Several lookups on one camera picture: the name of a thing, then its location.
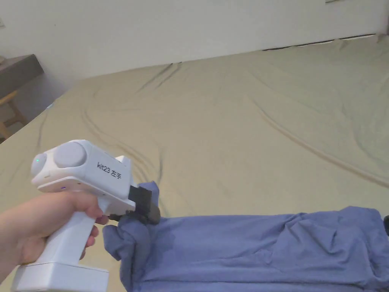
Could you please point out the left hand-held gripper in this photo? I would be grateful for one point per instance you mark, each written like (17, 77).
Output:
(100, 173)

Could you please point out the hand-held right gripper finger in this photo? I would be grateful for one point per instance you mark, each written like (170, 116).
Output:
(387, 225)

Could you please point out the blue shirt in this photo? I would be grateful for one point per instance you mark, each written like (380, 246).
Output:
(243, 249)

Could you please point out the person's left hand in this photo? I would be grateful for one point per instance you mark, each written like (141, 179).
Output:
(33, 222)

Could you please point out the bed with beige sheet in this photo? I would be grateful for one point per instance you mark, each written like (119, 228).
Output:
(218, 121)

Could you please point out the dark grey desk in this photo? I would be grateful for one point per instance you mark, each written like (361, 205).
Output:
(21, 71)

